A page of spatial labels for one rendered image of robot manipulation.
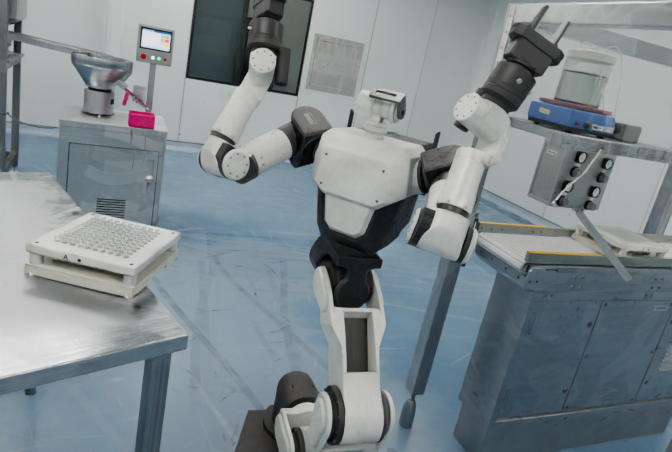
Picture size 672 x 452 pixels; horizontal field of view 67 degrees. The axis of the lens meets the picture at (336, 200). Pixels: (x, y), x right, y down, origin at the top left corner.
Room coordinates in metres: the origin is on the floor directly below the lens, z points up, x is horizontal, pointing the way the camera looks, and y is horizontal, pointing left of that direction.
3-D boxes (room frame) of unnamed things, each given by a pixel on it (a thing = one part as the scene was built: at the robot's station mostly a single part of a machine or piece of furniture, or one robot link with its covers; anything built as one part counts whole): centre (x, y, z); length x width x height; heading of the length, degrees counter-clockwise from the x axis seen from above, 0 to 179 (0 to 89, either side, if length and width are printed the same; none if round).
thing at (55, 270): (1.10, 0.50, 0.88); 0.24 x 0.24 x 0.02; 87
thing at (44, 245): (1.10, 0.50, 0.93); 0.25 x 0.24 x 0.02; 177
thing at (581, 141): (1.88, -0.86, 1.33); 0.62 x 0.38 x 0.04; 115
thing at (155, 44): (3.57, 1.42, 1.07); 0.23 x 0.10 x 0.62; 115
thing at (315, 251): (1.42, -0.05, 0.86); 0.28 x 0.13 x 0.18; 20
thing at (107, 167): (3.35, 1.55, 0.38); 0.63 x 0.57 x 0.76; 115
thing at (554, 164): (1.67, -0.74, 1.22); 0.22 x 0.11 x 0.20; 115
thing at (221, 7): (6.27, 1.37, 1.43); 1.38 x 0.01 x 1.16; 115
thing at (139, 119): (3.24, 1.33, 0.80); 0.16 x 0.12 x 0.09; 115
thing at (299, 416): (1.35, -0.08, 0.28); 0.21 x 0.20 x 0.13; 20
